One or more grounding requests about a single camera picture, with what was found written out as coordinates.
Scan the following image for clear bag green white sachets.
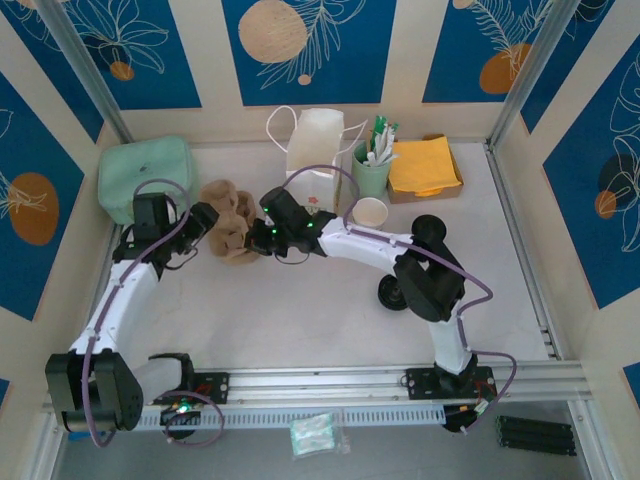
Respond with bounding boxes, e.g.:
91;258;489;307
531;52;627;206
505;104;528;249
288;408;352;457

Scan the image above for white wrapped stirrer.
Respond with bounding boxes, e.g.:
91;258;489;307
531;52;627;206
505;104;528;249
364;149;401;167

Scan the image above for mint green zip pouch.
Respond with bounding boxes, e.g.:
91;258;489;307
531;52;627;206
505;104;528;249
97;134;194;226

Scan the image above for black paper cup white lettering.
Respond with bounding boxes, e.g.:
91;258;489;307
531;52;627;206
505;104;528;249
352;197;390;231

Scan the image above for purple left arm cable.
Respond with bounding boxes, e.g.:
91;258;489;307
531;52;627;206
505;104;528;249
79;178;224;449

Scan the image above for white paper takeout bag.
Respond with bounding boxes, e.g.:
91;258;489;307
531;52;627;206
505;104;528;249
267;105;369;216

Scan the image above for aluminium side rail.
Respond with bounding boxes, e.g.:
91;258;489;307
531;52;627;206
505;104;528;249
484;142;564;361

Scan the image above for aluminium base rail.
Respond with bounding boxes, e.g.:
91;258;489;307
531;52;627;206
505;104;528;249
42;360;594;414

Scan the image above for mint green holder cup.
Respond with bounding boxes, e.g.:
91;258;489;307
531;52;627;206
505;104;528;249
351;142;391;199

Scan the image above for black ribbed plastic block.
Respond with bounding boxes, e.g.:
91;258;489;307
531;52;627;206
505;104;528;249
494;414;578;457

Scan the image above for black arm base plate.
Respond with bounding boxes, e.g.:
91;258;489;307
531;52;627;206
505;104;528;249
149;370;232;406
398;366;497;401

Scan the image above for white slotted cable duct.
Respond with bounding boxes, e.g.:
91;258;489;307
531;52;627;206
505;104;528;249
134;404;446;434

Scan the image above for aluminium corner post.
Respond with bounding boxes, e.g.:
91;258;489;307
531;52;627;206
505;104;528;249
487;0;584;146
37;0;134;144

